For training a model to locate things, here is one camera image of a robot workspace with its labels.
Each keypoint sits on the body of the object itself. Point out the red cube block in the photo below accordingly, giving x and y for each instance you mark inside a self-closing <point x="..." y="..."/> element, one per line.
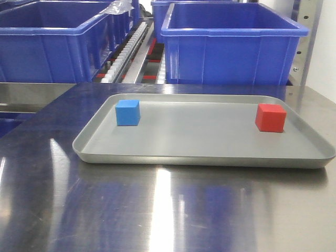
<point x="270" y="118"/>

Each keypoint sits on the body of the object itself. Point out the grey metal tray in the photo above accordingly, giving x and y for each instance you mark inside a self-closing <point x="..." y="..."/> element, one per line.
<point x="186" y="129"/>

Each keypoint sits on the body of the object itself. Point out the blue cube block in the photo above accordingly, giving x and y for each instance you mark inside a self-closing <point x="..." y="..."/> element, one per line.
<point x="128" y="112"/>

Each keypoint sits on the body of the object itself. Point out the blue bin front right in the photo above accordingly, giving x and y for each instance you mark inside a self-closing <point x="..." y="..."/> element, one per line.
<point x="216" y="43"/>

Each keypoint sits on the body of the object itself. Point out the blue bin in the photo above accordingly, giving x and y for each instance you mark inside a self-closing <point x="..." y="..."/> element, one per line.
<point x="55" y="41"/>
<point x="159" y="13"/>
<point x="216" y="43"/>
<point x="123" y="24"/>

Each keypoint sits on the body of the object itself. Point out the blue bin back left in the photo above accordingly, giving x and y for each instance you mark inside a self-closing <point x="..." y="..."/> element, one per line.
<point x="123" y="24"/>

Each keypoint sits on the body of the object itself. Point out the blue bin back right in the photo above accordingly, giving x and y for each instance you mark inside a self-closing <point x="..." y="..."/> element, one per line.
<point x="159" y="13"/>

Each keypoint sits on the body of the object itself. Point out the clear plastic sheet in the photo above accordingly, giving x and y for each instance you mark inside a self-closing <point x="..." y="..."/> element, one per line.
<point x="118" y="7"/>

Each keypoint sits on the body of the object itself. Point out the blue bin front left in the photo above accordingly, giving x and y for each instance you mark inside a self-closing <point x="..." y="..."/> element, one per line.
<point x="55" y="41"/>

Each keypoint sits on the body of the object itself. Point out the white roller conveyor rail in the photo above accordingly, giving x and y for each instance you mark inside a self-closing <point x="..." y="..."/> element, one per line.
<point x="114" y="73"/>

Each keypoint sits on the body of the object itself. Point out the steel shelf upright post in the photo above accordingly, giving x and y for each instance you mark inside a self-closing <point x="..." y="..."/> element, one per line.
<point x="308" y="14"/>

